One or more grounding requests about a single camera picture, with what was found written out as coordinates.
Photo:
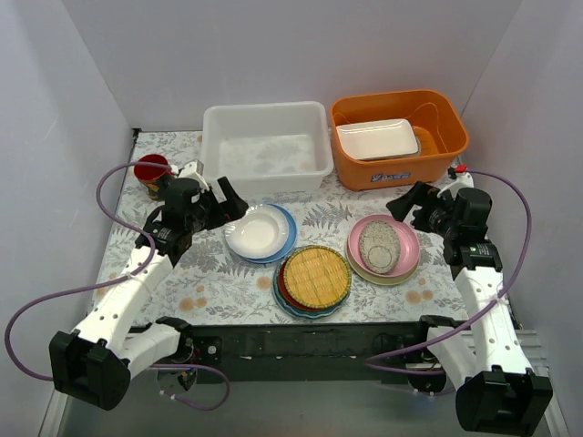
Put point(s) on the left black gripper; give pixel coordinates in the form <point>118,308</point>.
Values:
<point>218,206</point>

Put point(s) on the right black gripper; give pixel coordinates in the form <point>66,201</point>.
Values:
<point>422,211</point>

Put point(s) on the red-brown fluted plate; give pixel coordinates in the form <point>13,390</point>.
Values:
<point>281,283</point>

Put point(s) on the round woven bamboo plate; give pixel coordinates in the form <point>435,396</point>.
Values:
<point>317,277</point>

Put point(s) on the teal scalloped plate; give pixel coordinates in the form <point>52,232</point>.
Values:
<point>294,311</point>

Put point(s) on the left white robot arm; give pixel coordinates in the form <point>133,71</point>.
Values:
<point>97,360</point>

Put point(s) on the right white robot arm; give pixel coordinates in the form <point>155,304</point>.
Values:
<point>496,388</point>

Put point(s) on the white plastic bin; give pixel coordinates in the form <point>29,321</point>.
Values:
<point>267,148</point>

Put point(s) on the white deep plate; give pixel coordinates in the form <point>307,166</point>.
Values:
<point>259,234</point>

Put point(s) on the pink round plate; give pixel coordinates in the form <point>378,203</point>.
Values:
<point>409,245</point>

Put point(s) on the speckled oval dish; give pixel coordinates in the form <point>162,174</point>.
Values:
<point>379,247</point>

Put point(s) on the orange plastic tub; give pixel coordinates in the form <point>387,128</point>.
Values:
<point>434,120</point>

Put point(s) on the white rectangular tray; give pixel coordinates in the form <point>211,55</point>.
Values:
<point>381,139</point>

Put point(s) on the blue round plate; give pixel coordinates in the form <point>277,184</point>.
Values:
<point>288,245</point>

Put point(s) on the red and black mug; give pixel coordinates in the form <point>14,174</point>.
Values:
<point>154,174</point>

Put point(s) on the cream round plate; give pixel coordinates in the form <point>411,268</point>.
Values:
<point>376,279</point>

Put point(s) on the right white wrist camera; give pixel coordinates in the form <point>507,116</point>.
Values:
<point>459,177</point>

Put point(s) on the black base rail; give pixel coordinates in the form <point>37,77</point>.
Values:
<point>295,352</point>

